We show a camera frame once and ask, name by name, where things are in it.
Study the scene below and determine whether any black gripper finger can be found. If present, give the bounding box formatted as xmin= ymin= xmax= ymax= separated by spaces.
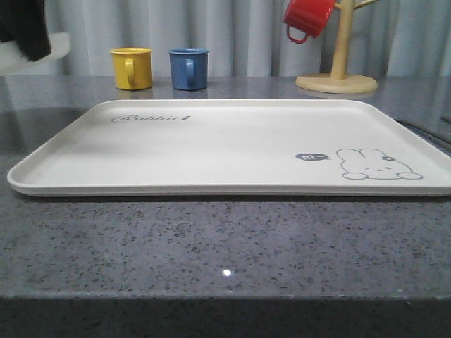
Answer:
xmin=1 ymin=0 xmax=49 ymax=46

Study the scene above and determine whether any white round plate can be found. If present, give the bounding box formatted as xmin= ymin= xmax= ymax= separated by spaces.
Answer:
xmin=1 ymin=32 xmax=70 ymax=76

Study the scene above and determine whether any silver metal fork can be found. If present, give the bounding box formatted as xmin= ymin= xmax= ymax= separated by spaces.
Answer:
xmin=396 ymin=120 xmax=450 ymax=151

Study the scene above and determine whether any yellow enamel mug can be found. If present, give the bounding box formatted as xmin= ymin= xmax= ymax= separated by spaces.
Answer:
xmin=109 ymin=47 xmax=153 ymax=91

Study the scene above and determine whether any cream rabbit print tray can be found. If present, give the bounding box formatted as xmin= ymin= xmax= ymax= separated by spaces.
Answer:
xmin=7 ymin=99 xmax=450 ymax=196

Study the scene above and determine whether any blue enamel mug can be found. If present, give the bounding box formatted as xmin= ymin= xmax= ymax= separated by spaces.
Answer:
xmin=168 ymin=48 xmax=209 ymax=91

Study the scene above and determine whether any grey pleated curtain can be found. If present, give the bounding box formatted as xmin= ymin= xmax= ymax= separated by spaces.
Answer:
xmin=29 ymin=1 xmax=450 ymax=77

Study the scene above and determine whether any red enamel mug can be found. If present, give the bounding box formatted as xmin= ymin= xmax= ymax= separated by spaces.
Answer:
xmin=283 ymin=0 xmax=335 ymax=44

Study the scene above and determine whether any wooden mug tree stand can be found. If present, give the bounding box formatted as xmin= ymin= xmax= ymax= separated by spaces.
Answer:
xmin=295 ymin=0 xmax=378 ymax=94

